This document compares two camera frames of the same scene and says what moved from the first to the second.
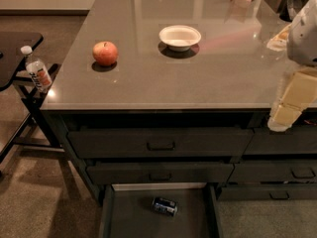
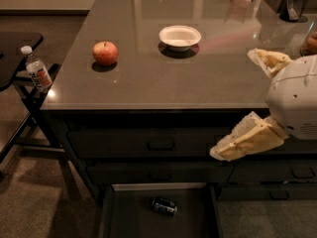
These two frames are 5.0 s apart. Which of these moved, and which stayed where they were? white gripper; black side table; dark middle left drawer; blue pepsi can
Moved: white gripper
Stayed: dark middle left drawer; black side table; blue pepsi can
